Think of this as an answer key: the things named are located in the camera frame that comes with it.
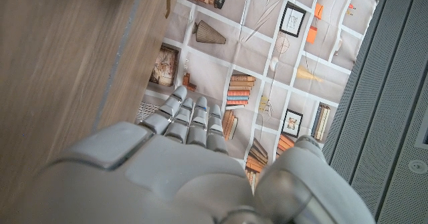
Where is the round ceiling fixture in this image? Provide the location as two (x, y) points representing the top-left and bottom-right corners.
(408, 159), (428, 175)

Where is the grey tape outline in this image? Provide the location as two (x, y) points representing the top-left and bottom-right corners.
(92, 0), (143, 131)

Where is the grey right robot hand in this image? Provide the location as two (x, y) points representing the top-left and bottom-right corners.
(0, 85), (377, 224)

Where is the floral paper package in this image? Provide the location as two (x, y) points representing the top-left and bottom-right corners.
(126, 0), (173, 19)

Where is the printed bookshelf backdrop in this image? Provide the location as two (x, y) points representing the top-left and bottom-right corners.
(135, 0), (385, 191)

